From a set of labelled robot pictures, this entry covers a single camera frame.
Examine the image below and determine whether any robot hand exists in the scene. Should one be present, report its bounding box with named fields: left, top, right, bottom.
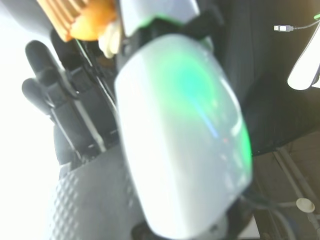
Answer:
left=21, top=0, right=253, bottom=240

